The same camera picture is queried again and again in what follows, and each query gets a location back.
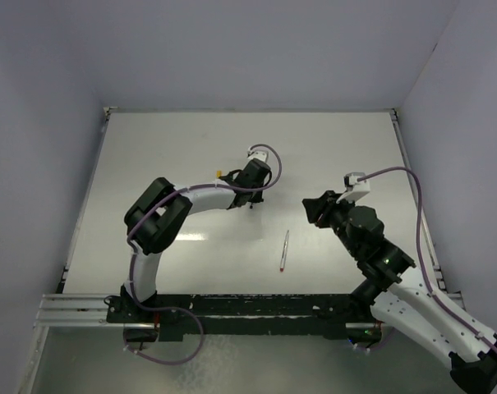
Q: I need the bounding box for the red pen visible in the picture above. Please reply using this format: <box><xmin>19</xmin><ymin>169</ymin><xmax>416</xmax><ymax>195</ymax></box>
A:
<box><xmin>279</xmin><ymin>230</ymin><xmax>290</xmax><ymax>273</ymax></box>

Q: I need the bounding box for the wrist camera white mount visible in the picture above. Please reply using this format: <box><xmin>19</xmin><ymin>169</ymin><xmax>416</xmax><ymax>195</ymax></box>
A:
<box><xmin>337</xmin><ymin>172</ymin><xmax>370</xmax><ymax>204</ymax></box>
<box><xmin>247</xmin><ymin>149</ymin><xmax>269</xmax><ymax>163</ymax></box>

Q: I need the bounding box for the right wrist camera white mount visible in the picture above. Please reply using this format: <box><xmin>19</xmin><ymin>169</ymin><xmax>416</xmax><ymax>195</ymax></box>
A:
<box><xmin>337</xmin><ymin>172</ymin><xmax>370</xmax><ymax>204</ymax></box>

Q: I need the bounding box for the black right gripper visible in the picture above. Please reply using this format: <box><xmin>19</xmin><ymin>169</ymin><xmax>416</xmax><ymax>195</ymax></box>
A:
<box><xmin>302</xmin><ymin>190</ymin><xmax>361</xmax><ymax>258</ymax></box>

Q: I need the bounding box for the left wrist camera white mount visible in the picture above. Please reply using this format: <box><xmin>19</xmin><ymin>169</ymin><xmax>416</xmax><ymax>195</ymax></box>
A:
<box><xmin>247</xmin><ymin>149</ymin><xmax>269</xmax><ymax>163</ymax></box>

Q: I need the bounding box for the aluminium frame rail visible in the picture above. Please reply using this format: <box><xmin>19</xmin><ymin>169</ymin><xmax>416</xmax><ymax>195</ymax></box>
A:
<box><xmin>32</xmin><ymin>108</ymin><xmax>471</xmax><ymax>329</ymax></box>

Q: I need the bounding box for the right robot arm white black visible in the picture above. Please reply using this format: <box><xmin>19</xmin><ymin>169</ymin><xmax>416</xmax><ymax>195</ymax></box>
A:
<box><xmin>302</xmin><ymin>190</ymin><xmax>497</xmax><ymax>393</ymax></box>

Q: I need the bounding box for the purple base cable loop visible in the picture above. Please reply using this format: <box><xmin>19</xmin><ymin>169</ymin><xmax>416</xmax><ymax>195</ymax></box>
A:
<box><xmin>122</xmin><ymin>309</ymin><xmax>205</xmax><ymax>365</ymax></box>

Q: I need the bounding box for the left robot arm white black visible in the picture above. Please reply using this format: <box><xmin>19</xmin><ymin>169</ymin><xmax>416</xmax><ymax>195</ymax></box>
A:
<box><xmin>123</xmin><ymin>158</ymin><xmax>273</xmax><ymax>322</ymax></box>

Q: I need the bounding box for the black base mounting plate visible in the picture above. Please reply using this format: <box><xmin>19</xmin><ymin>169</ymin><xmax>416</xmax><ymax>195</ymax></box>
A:
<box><xmin>104</xmin><ymin>290</ymin><xmax>375</xmax><ymax>342</ymax></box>

